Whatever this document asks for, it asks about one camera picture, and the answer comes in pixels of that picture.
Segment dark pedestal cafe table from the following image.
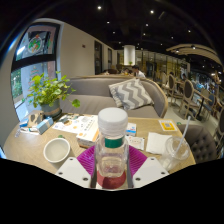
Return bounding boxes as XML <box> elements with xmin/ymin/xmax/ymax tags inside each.
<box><xmin>192</xmin><ymin>87</ymin><xmax>215</xmax><ymax>122</ymax></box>

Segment grey white chevron cushion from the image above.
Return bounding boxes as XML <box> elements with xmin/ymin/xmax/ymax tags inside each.
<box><xmin>107</xmin><ymin>77</ymin><xmax>155</xmax><ymax>111</ymax></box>

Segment blue white small card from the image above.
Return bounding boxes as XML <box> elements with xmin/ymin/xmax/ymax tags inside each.
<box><xmin>125</xmin><ymin>122</ymin><xmax>138</xmax><ymax>137</ymax></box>

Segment pale green ceramic mug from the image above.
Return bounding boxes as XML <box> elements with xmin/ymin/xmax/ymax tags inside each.
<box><xmin>42</xmin><ymin>137</ymin><xmax>72</xmax><ymax>165</ymax></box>

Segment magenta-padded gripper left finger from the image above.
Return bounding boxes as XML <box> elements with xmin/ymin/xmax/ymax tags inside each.
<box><xmin>54</xmin><ymin>145</ymin><xmax>99</xmax><ymax>189</ymax></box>

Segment group of wooden dining chairs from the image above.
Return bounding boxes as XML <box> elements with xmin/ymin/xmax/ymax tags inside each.
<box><xmin>159</xmin><ymin>70</ymin><xmax>224</xmax><ymax>158</ymax></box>

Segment white paper napkin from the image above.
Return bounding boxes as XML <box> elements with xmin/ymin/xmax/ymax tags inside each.
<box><xmin>145</xmin><ymin>131</ymin><xmax>173</xmax><ymax>156</ymax></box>

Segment colourful window poster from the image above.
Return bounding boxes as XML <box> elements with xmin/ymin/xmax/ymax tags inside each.
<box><xmin>15</xmin><ymin>22</ymin><xmax>62</xmax><ymax>63</ymax></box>

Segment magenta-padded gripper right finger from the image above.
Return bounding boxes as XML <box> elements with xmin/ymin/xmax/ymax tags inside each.
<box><xmin>126</xmin><ymin>144</ymin><xmax>171</xmax><ymax>189</ymax></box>

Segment yellow square table card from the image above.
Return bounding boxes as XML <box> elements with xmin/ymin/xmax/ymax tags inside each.
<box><xmin>158</xmin><ymin>119</ymin><xmax>179</xmax><ymax>132</ymax></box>

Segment clear white-capped water bottle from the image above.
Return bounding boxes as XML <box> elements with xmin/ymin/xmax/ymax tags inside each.
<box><xmin>93</xmin><ymin>106</ymin><xmax>131</xmax><ymax>179</ymax></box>

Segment clear drinking straw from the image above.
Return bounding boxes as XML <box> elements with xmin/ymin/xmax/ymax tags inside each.
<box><xmin>174</xmin><ymin>115</ymin><xmax>192</xmax><ymax>156</ymax></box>

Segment green potted plant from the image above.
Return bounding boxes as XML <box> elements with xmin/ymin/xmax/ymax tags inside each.
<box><xmin>26</xmin><ymin>71</ymin><xmax>81</xmax><ymax>118</ymax></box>

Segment grey curved sofa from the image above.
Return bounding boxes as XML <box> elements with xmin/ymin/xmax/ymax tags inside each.
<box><xmin>57</xmin><ymin>74</ymin><xmax>170</xmax><ymax>120</ymax></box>

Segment white printed brochure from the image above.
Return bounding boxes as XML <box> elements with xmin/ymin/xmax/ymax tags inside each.
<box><xmin>51</xmin><ymin>112</ymin><xmax>88</xmax><ymax>134</ymax></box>

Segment blue white small box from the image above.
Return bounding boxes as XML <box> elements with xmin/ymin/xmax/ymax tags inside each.
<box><xmin>35</xmin><ymin>116</ymin><xmax>55</xmax><ymax>136</ymax></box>

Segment group of ceiling lights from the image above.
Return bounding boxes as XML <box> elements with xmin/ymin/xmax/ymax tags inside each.
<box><xmin>94</xmin><ymin>3</ymin><xmax>198</xmax><ymax>51</ymax></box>

